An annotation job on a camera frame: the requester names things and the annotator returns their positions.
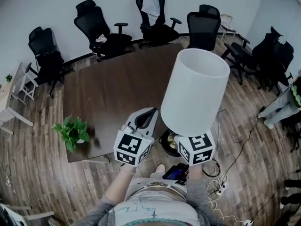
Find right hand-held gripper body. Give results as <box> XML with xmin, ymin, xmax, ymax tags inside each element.
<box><xmin>174</xmin><ymin>129</ymin><xmax>216</xmax><ymax>167</ymax></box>

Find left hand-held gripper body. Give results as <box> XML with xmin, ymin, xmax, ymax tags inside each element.
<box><xmin>113</xmin><ymin>123</ymin><xmax>155</xmax><ymax>168</ymax></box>

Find white table lamp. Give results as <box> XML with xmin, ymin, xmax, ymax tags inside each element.
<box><xmin>158</xmin><ymin>48</ymin><xmax>230</xmax><ymax>158</ymax></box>

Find person's left forearm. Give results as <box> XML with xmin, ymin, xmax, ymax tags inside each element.
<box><xmin>103</xmin><ymin>166</ymin><xmax>138</xmax><ymax>203</ymax></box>

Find person's right forearm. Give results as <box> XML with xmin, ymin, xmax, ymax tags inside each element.
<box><xmin>187</xmin><ymin>165</ymin><xmax>211</xmax><ymax>207</ymax></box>

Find dark brown conference table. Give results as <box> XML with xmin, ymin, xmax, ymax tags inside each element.
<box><xmin>63</xmin><ymin>42</ymin><xmax>189</xmax><ymax>164</ymax></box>

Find black waist device blue screen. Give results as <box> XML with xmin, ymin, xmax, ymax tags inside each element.
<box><xmin>162</xmin><ymin>163</ymin><xmax>190</xmax><ymax>186</ymax></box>

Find person's right pale shoe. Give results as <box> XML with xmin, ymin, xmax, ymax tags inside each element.
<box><xmin>150</xmin><ymin>163</ymin><xmax>166</xmax><ymax>179</ymax></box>

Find green plant in white pot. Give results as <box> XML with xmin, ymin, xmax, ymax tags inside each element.
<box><xmin>51</xmin><ymin>114</ymin><xmax>91</xmax><ymax>154</ymax></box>

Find person's clothed torso and legs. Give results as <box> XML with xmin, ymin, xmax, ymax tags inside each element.
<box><xmin>87</xmin><ymin>177</ymin><xmax>236</xmax><ymax>226</ymax></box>

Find white cross-braced stool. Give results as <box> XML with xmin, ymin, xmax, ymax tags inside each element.
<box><xmin>11</xmin><ymin>66</ymin><xmax>40</xmax><ymax>105</ymax></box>

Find grey garment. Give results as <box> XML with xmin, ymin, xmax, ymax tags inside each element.
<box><xmin>140</xmin><ymin>0</ymin><xmax>161</xmax><ymax>25</ymax></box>

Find black eared-headrest office chair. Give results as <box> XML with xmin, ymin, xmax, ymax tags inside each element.
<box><xmin>251</xmin><ymin>26</ymin><xmax>290</xmax><ymax>96</ymax></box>

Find light wooden side table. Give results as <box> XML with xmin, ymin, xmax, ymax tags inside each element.
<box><xmin>0</xmin><ymin>61</ymin><xmax>33</xmax><ymax>135</ymax></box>

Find tangled white cable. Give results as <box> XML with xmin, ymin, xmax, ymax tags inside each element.
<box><xmin>206</xmin><ymin>109</ymin><xmax>247</xmax><ymax>223</ymax></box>

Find long black floor cable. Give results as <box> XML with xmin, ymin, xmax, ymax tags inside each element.
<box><xmin>221</xmin><ymin>106</ymin><xmax>266</xmax><ymax>176</ymax></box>

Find teal bead necklace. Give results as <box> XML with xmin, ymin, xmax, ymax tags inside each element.
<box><xmin>123</xmin><ymin>217</ymin><xmax>190</xmax><ymax>226</ymax></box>

